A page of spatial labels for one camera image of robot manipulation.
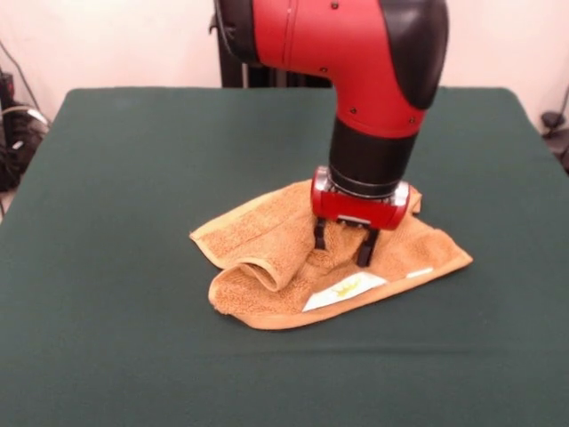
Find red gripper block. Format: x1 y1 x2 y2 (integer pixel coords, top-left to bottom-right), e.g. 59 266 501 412
309 166 411 268

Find tan terry towel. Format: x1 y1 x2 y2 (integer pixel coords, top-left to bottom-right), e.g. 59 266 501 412
189 180 474 333

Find dark green tablecloth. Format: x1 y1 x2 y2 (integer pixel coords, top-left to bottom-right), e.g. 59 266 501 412
0 86 569 427

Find dark tripod base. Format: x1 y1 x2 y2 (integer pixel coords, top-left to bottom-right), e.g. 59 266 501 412
541 110 569 175

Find black cable bundle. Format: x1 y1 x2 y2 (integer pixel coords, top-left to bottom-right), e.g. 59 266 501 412
0 37 51 193

